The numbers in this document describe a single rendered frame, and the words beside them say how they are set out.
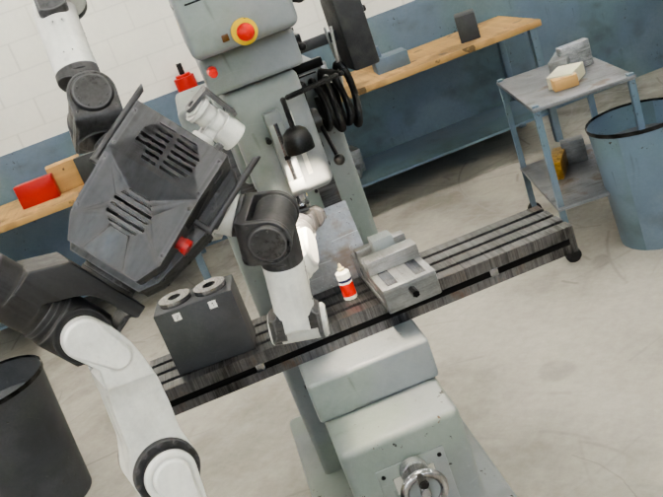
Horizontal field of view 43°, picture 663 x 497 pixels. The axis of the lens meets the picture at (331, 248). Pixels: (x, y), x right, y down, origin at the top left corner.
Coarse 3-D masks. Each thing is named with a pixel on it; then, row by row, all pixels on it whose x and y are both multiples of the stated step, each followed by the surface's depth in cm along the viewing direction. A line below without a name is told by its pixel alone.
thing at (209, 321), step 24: (192, 288) 233; (216, 288) 224; (168, 312) 223; (192, 312) 223; (216, 312) 224; (240, 312) 225; (168, 336) 225; (192, 336) 226; (216, 336) 226; (240, 336) 227; (192, 360) 228; (216, 360) 228
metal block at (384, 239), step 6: (378, 234) 237; (384, 234) 235; (390, 234) 234; (372, 240) 234; (378, 240) 233; (384, 240) 233; (390, 240) 234; (372, 246) 234; (378, 246) 234; (384, 246) 234; (390, 246) 234
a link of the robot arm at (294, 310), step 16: (272, 272) 174; (288, 272) 174; (304, 272) 177; (272, 288) 177; (288, 288) 176; (304, 288) 178; (272, 304) 180; (288, 304) 178; (304, 304) 179; (320, 304) 188; (272, 320) 182; (288, 320) 180; (304, 320) 181; (320, 320) 182; (272, 336) 184
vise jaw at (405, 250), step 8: (408, 240) 233; (384, 248) 233; (392, 248) 232; (400, 248) 230; (408, 248) 229; (416, 248) 230; (368, 256) 232; (376, 256) 230; (384, 256) 228; (392, 256) 229; (400, 256) 229; (408, 256) 230; (416, 256) 230; (368, 264) 228; (376, 264) 228; (384, 264) 229; (392, 264) 229; (368, 272) 229; (376, 272) 229
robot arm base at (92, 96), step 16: (80, 80) 165; (96, 80) 166; (80, 96) 164; (96, 96) 165; (112, 96) 167; (80, 112) 164; (96, 112) 165; (112, 112) 166; (80, 128) 165; (96, 128) 167; (80, 144) 170
